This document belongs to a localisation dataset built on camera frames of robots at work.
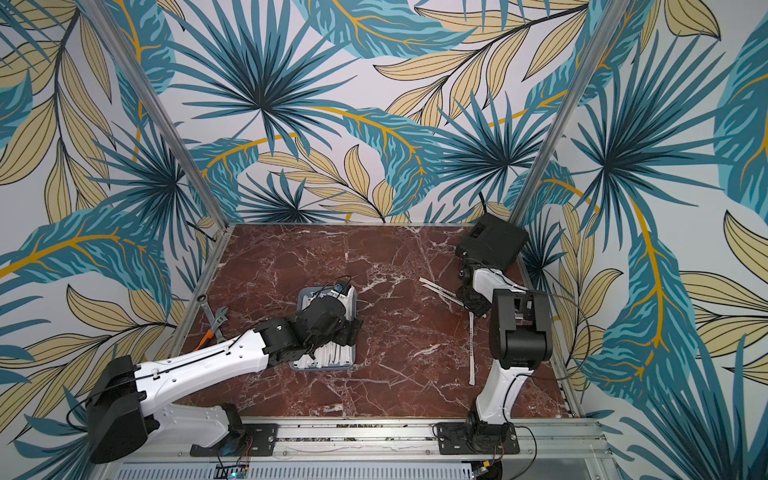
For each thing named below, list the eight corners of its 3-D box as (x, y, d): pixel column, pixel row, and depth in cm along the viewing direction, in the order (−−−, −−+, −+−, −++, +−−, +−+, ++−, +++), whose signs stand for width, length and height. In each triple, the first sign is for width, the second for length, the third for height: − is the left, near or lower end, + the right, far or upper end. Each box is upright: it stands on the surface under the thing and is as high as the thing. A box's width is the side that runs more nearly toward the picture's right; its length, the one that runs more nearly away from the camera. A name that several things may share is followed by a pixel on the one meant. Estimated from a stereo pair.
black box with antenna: (454, 255, 114) (459, 242, 108) (474, 207, 131) (479, 193, 125) (513, 276, 108) (521, 263, 102) (525, 223, 125) (533, 209, 119)
